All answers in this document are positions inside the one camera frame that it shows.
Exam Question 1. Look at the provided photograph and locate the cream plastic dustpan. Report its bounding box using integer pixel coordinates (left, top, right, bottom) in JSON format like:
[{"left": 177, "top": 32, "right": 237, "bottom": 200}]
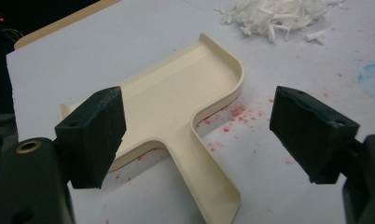
[{"left": 58, "top": 32, "right": 245, "bottom": 224}]

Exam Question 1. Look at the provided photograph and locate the pile of white paper shreds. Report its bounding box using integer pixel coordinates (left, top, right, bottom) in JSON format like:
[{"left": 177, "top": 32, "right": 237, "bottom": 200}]
[{"left": 215, "top": 0, "right": 345, "bottom": 45}]

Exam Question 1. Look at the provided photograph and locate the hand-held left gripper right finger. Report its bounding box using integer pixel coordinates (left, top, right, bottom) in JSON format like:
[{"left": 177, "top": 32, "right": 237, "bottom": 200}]
[{"left": 269, "top": 85, "right": 361, "bottom": 185}]

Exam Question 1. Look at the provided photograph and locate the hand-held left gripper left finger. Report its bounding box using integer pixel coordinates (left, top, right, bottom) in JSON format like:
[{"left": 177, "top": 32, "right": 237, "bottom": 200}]
[{"left": 54, "top": 86, "right": 128, "bottom": 189}]

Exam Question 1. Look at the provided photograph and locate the white board sheet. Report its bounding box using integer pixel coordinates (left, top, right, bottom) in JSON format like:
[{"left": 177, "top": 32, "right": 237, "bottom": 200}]
[{"left": 6, "top": 0, "right": 375, "bottom": 224}]

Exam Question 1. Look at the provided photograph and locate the wooden table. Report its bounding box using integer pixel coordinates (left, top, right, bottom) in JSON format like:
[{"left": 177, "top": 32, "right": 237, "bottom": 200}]
[{"left": 13, "top": 0, "right": 121, "bottom": 50}]

